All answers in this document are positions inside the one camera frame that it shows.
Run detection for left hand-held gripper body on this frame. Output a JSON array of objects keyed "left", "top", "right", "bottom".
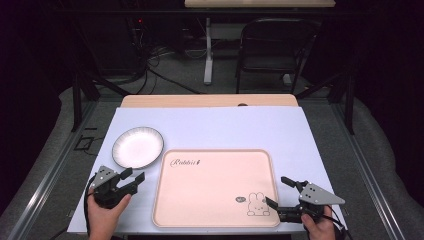
[{"left": 87, "top": 165, "right": 139, "bottom": 210}]

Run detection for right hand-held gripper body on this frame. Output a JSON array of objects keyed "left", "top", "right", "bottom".
[{"left": 277, "top": 182, "right": 346, "bottom": 224}]

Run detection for white plate with dark rim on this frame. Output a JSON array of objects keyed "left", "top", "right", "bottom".
[{"left": 111, "top": 126, "right": 165, "bottom": 170}]

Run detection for pink tray with rabbit print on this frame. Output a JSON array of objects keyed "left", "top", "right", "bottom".
[{"left": 152, "top": 148, "right": 282, "bottom": 229}]

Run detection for person's right hand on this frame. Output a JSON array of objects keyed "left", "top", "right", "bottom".
[{"left": 301, "top": 207, "right": 338, "bottom": 240}]

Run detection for person's left hand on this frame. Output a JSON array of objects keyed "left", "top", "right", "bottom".
[{"left": 86, "top": 194, "right": 133, "bottom": 240}]

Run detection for black metal stand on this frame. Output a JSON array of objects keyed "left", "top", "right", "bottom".
[
  {"left": 295, "top": 64, "right": 356, "bottom": 136},
  {"left": 70, "top": 71, "right": 131, "bottom": 133}
]

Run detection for white table mat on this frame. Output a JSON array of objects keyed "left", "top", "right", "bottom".
[{"left": 66, "top": 106, "right": 348, "bottom": 236}]

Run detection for black folding chair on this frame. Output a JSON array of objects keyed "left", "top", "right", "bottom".
[{"left": 234, "top": 17, "right": 322, "bottom": 95}]

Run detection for white desk leg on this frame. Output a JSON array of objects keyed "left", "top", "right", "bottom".
[{"left": 202, "top": 17, "right": 215, "bottom": 86}]

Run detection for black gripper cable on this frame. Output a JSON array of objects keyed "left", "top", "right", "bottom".
[
  {"left": 321, "top": 213, "right": 354, "bottom": 240},
  {"left": 82, "top": 175, "right": 98, "bottom": 236}
]

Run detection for black square floor bracket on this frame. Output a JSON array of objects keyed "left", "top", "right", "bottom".
[{"left": 73, "top": 135, "right": 95, "bottom": 152}]

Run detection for aluminium floor rail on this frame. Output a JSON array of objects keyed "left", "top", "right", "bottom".
[
  {"left": 5, "top": 99, "right": 98, "bottom": 240},
  {"left": 329, "top": 99, "right": 407, "bottom": 240}
]

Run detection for black floor cables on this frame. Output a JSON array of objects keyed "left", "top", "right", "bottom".
[{"left": 124, "top": 43, "right": 205, "bottom": 96}]

